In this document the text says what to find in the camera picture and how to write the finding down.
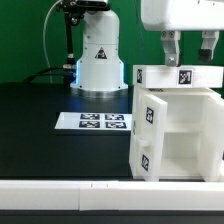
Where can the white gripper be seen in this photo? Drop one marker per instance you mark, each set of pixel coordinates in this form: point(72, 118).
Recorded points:
point(184, 15)

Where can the white block with tags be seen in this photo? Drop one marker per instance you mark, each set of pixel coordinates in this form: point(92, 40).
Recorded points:
point(185, 76)

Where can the white cabinet body box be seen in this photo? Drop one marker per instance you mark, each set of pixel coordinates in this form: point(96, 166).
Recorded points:
point(183, 127)

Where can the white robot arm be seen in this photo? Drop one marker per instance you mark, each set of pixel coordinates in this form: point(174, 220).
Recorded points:
point(100, 71)

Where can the white base tag sheet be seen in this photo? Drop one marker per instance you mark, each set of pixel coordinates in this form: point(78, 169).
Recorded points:
point(94, 121)

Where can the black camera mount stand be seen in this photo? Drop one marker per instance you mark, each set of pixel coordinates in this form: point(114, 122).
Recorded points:
point(74, 11)

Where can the white front obstacle rail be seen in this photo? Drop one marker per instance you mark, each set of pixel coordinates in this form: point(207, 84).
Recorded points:
point(111, 195)

